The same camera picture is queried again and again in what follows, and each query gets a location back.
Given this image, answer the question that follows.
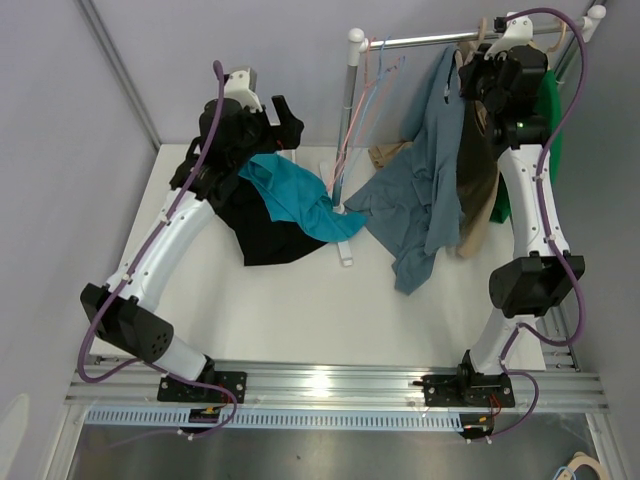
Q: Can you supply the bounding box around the teal t shirt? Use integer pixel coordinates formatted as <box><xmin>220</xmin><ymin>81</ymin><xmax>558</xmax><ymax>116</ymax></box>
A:
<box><xmin>239</xmin><ymin>153</ymin><xmax>367</xmax><ymax>243</ymax></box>

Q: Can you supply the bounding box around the light blue wire hanger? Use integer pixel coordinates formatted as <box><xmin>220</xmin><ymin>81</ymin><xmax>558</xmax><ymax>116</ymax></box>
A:
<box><xmin>334</xmin><ymin>33</ymin><xmax>406</xmax><ymax>199</ymax></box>

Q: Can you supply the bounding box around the black t shirt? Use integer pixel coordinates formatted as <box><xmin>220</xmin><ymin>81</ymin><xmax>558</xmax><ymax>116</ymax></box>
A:
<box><xmin>214</xmin><ymin>178</ymin><xmax>325</xmax><ymax>267</ymax></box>

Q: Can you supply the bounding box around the grey blue t shirt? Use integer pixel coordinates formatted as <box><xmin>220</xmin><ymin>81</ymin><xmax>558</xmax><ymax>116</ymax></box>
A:
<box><xmin>344</xmin><ymin>45</ymin><xmax>465</xmax><ymax>295</ymax></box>

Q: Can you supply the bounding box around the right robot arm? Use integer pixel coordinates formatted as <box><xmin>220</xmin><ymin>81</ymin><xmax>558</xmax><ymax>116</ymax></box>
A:
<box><xmin>418</xmin><ymin>44</ymin><xmax>585</xmax><ymax>408</ymax></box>

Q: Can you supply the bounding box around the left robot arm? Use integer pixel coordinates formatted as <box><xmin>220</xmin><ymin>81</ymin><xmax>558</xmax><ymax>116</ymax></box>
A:
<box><xmin>77</xmin><ymin>95</ymin><xmax>304</xmax><ymax>401</ymax></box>

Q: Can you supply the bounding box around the green t shirt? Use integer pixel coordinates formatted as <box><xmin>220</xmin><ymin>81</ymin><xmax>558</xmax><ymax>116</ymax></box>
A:
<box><xmin>490</xmin><ymin>70</ymin><xmax>563</xmax><ymax>224</ymax></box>

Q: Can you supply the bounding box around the beige t shirt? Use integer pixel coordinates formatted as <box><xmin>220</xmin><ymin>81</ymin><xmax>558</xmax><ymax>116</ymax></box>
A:
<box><xmin>368</xmin><ymin>40</ymin><xmax>503</xmax><ymax>259</ymax></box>

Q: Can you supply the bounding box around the beige hanger on floor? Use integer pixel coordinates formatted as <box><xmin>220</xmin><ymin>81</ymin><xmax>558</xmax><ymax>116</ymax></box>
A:
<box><xmin>553</xmin><ymin>452</ymin><xmax>611</xmax><ymax>480</ymax></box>

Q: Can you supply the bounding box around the silver white clothes rack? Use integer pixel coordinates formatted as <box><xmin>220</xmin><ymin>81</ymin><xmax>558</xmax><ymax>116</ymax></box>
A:
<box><xmin>317</xmin><ymin>4</ymin><xmax>608</xmax><ymax>268</ymax></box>

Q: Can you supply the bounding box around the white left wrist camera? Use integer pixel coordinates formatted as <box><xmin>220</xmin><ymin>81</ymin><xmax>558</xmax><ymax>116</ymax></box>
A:
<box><xmin>224</xmin><ymin>66</ymin><xmax>263</xmax><ymax>113</ymax></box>

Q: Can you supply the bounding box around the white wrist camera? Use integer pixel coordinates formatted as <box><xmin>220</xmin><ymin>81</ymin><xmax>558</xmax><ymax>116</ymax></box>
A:
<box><xmin>484</xmin><ymin>13</ymin><xmax>534</xmax><ymax>60</ymax></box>
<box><xmin>224</xmin><ymin>66</ymin><xmax>263</xmax><ymax>113</ymax></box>

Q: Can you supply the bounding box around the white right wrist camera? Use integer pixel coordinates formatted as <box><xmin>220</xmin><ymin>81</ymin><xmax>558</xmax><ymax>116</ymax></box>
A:
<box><xmin>484</xmin><ymin>13</ymin><xmax>534</xmax><ymax>60</ymax></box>

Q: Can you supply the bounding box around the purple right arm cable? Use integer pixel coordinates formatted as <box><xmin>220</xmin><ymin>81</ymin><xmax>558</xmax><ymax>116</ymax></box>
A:
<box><xmin>469</xmin><ymin>6</ymin><xmax>587</xmax><ymax>444</ymax></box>

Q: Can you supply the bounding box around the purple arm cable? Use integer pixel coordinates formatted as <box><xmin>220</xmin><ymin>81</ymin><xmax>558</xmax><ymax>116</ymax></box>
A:
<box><xmin>469</xmin><ymin>6</ymin><xmax>587</xmax><ymax>444</ymax></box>
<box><xmin>78</xmin><ymin>60</ymin><xmax>239</xmax><ymax>441</ymax></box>

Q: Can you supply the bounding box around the grey wall corner profile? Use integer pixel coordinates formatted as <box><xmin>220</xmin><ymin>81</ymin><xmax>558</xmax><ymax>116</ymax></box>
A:
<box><xmin>74</xmin><ymin>0</ymin><xmax>162</xmax><ymax>152</ymax></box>

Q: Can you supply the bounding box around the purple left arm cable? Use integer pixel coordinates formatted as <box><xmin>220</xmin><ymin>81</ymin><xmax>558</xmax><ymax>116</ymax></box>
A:
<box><xmin>78</xmin><ymin>60</ymin><xmax>239</xmax><ymax>441</ymax></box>

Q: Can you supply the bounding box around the white slotted cable duct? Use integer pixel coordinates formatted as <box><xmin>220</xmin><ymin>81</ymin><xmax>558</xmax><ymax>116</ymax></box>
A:
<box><xmin>85</xmin><ymin>406</ymin><xmax>463</xmax><ymax>432</ymax></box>

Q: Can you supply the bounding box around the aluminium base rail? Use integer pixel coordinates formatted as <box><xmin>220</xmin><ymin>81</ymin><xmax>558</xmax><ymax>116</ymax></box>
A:
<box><xmin>65</xmin><ymin>360</ymin><xmax>609</xmax><ymax>413</ymax></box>

